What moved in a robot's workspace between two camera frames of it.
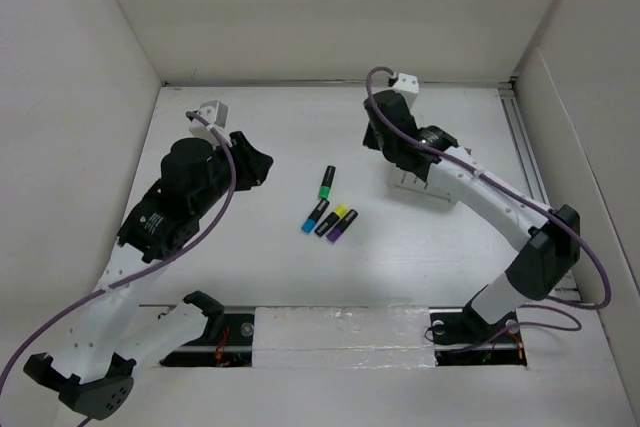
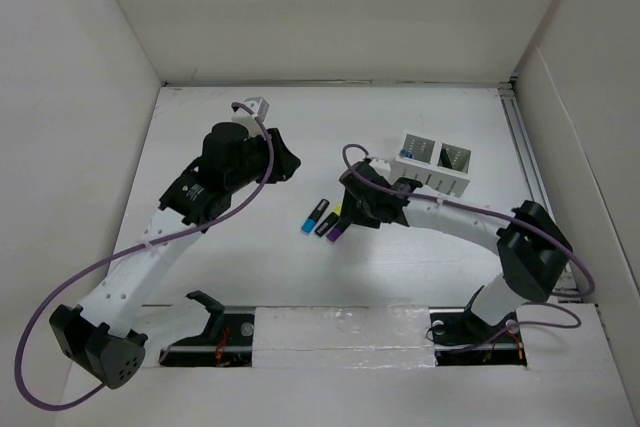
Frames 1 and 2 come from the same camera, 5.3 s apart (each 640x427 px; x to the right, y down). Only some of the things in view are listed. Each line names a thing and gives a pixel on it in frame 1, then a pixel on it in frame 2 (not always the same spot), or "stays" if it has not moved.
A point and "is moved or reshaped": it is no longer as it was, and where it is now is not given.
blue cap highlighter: [315, 216] stays
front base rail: [354, 336] stays
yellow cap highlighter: [331, 219] stays
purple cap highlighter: [343, 226] stays
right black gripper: [370, 138] → [350, 211]
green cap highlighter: [325, 186] is moved or reshaped
